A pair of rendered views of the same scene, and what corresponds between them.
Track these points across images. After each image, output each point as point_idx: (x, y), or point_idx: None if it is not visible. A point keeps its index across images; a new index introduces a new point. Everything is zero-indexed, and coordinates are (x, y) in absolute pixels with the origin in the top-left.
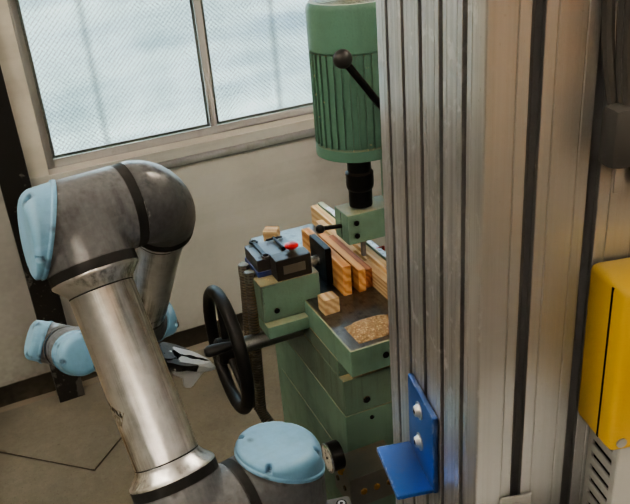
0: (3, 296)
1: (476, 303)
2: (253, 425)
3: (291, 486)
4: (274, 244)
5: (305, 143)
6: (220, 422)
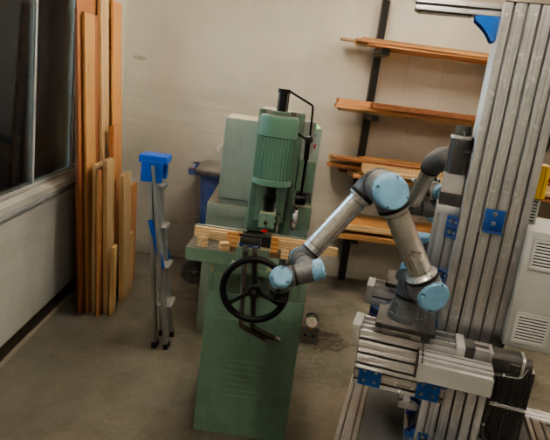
0: None
1: (539, 172)
2: (92, 409)
3: None
4: (249, 234)
5: (24, 216)
6: (68, 419)
